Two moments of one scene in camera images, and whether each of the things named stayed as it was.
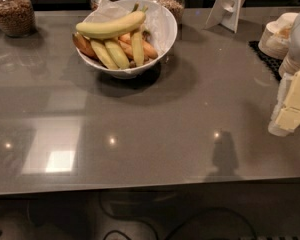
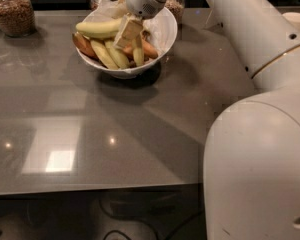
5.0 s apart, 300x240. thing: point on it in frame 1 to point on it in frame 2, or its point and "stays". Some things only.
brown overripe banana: [83, 43] stays
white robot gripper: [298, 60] to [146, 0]
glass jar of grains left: [11, 10] stays
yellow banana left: [105, 54] stays
